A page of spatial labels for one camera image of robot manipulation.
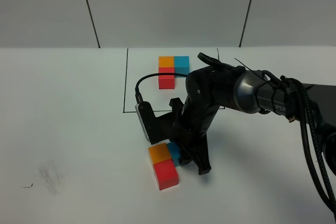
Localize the orange template cube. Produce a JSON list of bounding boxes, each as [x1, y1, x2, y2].
[[158, 56, 174, 68]]

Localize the blue template cube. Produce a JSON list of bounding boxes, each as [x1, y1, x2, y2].
[[174, 56, 190, 77]]

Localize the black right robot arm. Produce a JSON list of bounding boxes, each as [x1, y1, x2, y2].
[[170, 66, 335, 175]]

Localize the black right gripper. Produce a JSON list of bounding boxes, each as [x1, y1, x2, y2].
[[169, 97, 220, 175]]

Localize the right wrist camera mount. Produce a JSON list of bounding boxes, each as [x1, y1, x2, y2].
[[135, 101, 175, 145]]

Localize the red template cube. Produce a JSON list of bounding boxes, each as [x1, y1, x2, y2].
[[158, 67, 175, 90]]

